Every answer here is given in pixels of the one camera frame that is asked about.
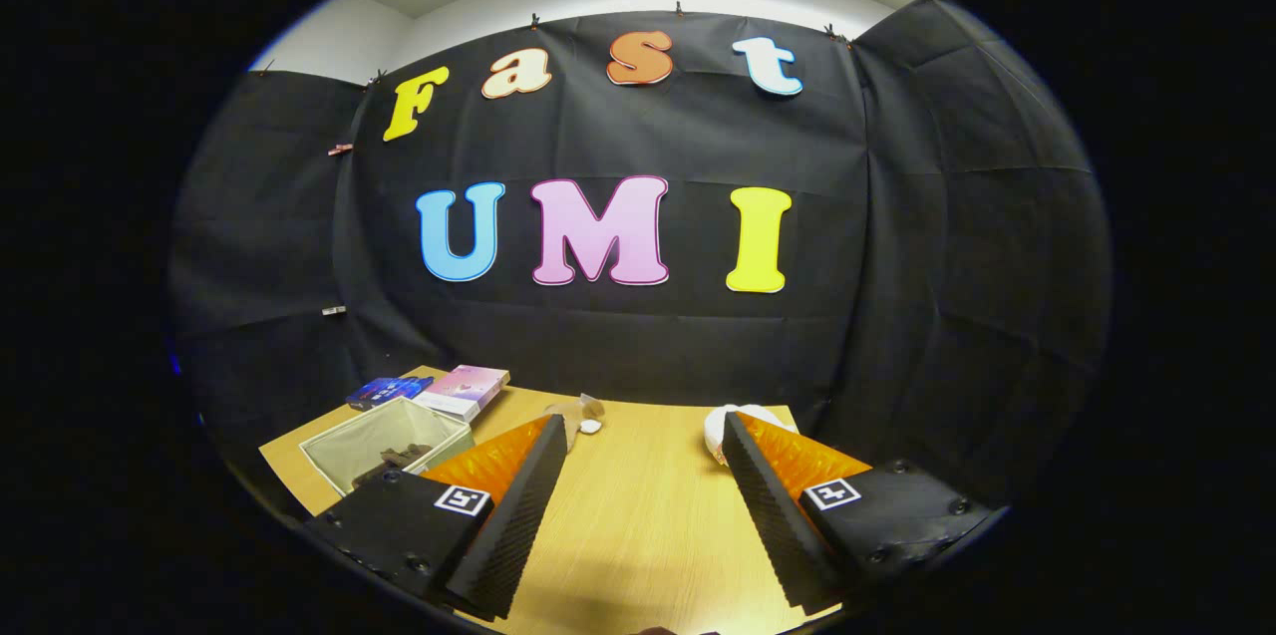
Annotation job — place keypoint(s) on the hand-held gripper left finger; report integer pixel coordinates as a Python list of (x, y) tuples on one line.
[(513, 525)]

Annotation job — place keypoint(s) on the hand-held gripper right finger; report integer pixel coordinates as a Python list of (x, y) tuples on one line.
[(773, 525)]

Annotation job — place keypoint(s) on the green fabric storage box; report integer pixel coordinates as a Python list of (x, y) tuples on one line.
[(344, 444)]

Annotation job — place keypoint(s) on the blue box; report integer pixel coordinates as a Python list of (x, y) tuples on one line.
[(384, 391)]

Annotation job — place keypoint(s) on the white plush toy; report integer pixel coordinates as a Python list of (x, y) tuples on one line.
[(718, 431)]

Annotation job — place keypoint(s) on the bread-shaped plush toy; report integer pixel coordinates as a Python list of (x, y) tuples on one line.
[(590, 408)]

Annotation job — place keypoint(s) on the pink book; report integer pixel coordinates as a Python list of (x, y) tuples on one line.
[(464, 386)]

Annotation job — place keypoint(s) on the black backdrop cloth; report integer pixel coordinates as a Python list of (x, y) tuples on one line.
[(648, 137)]

